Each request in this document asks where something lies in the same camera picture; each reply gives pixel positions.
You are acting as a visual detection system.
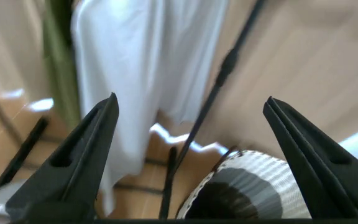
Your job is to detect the pale grey shorts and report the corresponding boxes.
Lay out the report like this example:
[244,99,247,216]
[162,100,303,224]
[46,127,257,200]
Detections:
[70,0,229,218]

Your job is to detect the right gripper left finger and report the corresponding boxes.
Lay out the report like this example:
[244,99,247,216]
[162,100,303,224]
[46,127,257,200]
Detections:
[4,92,120,222]

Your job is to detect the green long-sleeved shirt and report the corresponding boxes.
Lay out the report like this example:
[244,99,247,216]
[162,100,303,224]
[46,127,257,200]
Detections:
[42,0,82,131]

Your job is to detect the beige curtain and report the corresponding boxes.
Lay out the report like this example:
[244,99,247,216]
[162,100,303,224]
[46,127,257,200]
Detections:
[0,0,358,160]

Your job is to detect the black clothes rack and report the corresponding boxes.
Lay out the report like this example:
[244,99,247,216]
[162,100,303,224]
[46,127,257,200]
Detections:
[0,0,267,220]

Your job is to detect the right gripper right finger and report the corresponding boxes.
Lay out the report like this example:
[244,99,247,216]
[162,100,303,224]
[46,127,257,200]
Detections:
[262,95,358,218]

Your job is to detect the white laundry basket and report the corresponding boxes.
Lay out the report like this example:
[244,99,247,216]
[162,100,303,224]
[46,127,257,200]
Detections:
[175,149,313,220]

